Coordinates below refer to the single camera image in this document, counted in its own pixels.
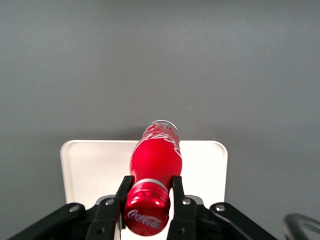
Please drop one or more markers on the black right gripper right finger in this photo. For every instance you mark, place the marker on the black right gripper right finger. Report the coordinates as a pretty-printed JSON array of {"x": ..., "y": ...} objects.
[{"x": 186, "y": 220}]

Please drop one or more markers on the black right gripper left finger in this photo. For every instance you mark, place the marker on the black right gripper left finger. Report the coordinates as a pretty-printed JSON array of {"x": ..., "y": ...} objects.
[{"x": 103, "y": 220}]

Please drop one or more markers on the red coke bottle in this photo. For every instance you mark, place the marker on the red coke bottle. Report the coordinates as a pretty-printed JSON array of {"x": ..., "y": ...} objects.
[{"x": 155, "y": 162}]

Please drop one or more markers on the white rectangular plastic tray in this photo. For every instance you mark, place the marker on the white rectangular plastic tray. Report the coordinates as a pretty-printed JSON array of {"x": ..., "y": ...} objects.
[{"x": 95, "y": 167}]

